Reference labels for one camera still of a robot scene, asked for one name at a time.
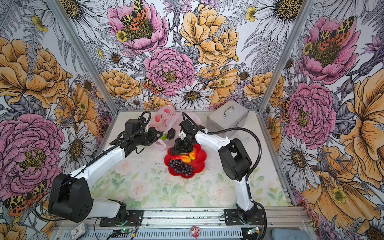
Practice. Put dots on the dark brown fruit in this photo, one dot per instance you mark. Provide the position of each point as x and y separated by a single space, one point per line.
171 134

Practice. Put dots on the red flower-shaped plate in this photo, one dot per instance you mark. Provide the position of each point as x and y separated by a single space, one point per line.
198 164

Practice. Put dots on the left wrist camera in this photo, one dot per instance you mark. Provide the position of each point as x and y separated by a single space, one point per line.
132 126

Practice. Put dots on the small white clock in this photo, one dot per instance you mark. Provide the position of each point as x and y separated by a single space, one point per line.
78 231

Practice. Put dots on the silver metal box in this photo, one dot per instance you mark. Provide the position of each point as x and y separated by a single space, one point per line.
229 115

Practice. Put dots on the blue grey cloth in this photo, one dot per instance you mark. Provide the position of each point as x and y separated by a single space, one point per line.
287 234

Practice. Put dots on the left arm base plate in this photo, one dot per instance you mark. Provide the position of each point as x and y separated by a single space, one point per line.
133 216

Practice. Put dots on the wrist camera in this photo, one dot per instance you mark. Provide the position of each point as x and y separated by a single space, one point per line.
188 127
132 126

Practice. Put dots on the aluminium front rail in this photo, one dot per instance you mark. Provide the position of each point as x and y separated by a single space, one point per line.
183 218

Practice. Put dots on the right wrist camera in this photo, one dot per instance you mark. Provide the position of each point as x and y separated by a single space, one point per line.
188 127

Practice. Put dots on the pink plastic bag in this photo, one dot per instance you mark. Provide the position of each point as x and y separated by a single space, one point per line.
166 118

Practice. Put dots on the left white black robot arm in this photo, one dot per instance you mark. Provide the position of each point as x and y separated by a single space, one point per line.
70 197

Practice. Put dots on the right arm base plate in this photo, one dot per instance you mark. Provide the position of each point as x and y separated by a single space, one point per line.
232 218

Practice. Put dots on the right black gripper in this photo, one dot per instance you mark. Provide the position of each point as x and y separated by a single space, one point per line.
178 144

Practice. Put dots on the dark purple grapes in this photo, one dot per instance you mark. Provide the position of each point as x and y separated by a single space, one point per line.
182 169

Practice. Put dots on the red orange peach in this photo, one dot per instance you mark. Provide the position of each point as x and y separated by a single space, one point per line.
193 154

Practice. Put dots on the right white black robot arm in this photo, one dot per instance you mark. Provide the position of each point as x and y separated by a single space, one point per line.
236 164

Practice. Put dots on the small pink red object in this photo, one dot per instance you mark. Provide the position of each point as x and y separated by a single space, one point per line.
195 232

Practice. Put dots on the green circuit board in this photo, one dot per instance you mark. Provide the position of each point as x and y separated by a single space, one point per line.
254 230

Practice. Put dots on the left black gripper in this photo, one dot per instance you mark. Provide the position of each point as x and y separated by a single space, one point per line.
153 132

